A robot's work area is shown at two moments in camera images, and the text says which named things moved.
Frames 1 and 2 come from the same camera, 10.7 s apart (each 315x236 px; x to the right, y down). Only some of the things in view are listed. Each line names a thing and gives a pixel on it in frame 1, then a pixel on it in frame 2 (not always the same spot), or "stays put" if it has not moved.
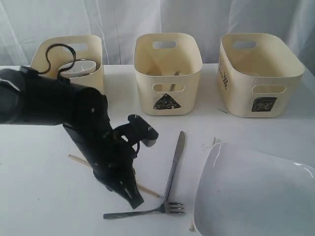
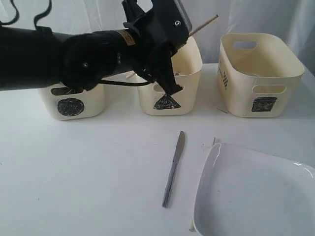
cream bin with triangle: (169, 66) stays put
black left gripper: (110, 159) -> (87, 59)
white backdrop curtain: (118, 23) stays put
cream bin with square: (258, 76) stays put
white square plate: (241, 191) stays put
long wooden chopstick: (144, 190) -> (191, 34)
